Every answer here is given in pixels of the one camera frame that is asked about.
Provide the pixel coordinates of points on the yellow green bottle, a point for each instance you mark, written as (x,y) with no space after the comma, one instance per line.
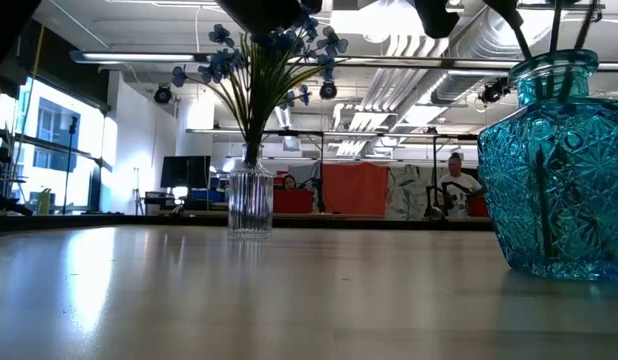
(44,202)

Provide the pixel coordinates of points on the black computer monitor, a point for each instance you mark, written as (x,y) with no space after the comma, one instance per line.
(184,172)

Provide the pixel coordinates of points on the black metal rig frame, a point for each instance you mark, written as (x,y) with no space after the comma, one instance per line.
(299,132)

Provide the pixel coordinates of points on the red storage bin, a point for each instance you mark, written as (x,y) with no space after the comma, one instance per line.
(294,201)
(479,206)

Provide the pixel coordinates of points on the small blue cube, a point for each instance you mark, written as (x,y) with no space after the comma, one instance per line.
(559,190)

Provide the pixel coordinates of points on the clear ribbed glass vase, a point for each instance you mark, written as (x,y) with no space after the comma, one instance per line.
(250,200)

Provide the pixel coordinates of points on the person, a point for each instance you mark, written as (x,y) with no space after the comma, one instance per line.
(459,185)
(290,182)

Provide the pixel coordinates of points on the black ceiling spot lamp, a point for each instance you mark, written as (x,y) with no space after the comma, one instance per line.
(162,94)
(495,91)
(328,90)

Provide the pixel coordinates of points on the patterned white cloth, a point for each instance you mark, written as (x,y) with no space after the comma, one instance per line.
(411,192)

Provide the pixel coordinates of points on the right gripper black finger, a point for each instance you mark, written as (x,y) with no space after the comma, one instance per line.
(436,17)

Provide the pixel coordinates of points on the silver ventilation duct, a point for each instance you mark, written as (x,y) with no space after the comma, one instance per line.
(469,60)

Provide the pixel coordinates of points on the black stand pole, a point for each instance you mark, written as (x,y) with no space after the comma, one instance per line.
(71,125)

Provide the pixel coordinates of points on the orange red fabric panel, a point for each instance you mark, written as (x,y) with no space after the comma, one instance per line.
(356,187)

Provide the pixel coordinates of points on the long ceiling light fixture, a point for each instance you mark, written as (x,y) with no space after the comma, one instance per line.
(129,57)

